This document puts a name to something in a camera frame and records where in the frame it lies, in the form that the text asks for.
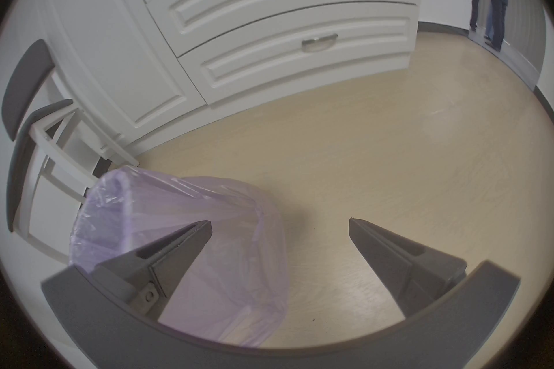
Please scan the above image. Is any white trash bin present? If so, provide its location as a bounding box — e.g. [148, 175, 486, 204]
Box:
[76, 168, 288, 348]

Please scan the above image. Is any white chair grey seat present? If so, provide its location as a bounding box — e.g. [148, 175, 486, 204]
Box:
[2, 39, 140, 264]

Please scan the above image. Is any white wardrobe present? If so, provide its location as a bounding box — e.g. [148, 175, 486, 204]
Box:
[35, 0, 421, 158]

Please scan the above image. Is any purple plastic bag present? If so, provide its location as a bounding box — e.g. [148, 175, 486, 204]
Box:
[69, 166, 290, 348]

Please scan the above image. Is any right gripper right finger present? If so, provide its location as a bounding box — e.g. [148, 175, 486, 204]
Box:
[348, 217, 468, 321]

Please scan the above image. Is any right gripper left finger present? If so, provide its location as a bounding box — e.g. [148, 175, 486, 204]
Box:
[93, 220, 214, 314]

